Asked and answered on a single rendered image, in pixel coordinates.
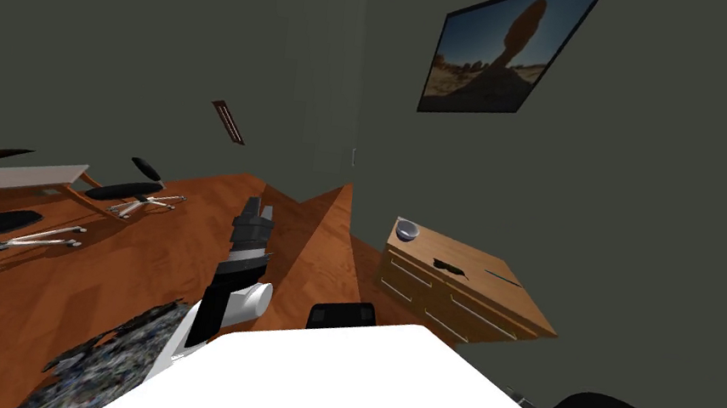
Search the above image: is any brown wall vent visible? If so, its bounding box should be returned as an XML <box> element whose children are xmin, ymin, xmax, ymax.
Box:
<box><xmin>207</xmin><ymin>99</ymin><xmax>251</xmax><ymax>147</ymax></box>

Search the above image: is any framed desert rock picture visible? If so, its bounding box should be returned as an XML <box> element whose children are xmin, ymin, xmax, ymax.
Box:
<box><xmin>416</xmin><ymin>0</ymin><xmax>608</xmax><ymax>133</ymax></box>

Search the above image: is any dark speckled rug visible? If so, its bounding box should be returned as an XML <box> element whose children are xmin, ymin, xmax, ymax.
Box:
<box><xmin>11</xmin><ymin>281</ymin><xmax>197</xmax><ymax>408</ymax></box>

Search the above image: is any grey desk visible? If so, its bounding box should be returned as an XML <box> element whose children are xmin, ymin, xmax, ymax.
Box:
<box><xmin>0</xmin><ymin>139</ymin><xmax>132</xmax><ymax>222</ymax></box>

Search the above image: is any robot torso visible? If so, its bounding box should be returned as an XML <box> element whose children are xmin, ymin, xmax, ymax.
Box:
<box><xmin>86</xmin><ymin>273</ymin><xmax>597</xmax><ymax>408</ymax></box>

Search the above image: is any wooden dresser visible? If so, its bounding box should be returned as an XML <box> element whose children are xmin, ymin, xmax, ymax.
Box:
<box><xmin>367</xmin><ymin>213</ymin><xmax>570</xmax><ymax>354</ymax></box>

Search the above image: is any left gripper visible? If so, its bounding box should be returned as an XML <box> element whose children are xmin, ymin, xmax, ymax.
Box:
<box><xmin>227</xmin><ymin>194</ymin><xmax>280</xmax><ymax>264</ymax></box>

